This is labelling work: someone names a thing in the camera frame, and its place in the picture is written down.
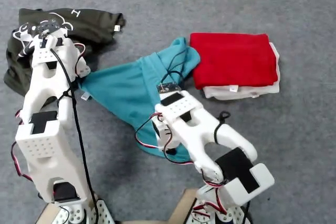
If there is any wooden mounting board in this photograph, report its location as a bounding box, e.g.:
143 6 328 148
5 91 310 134
35 202 62 224

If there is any black cable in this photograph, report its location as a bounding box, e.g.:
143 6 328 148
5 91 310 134
49 47 100 224
160 45 232 145

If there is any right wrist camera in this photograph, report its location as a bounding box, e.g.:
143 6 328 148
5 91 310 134
156 82 182 95

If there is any teal shirt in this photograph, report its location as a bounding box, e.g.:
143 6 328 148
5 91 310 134
78 37 202 163

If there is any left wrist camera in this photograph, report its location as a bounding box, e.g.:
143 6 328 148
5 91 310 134
35 19 60 40

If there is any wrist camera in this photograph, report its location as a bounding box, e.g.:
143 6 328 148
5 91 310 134
35 19 60 40
156 82 182 95

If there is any white folded shirt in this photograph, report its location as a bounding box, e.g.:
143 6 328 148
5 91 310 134
201 41 281 96
203 91 265 102

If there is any red folded shirt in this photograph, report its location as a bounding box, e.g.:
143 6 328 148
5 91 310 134
189 32 279 90

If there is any dark green printed shirt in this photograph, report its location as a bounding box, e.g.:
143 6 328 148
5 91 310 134
3 8 126 106

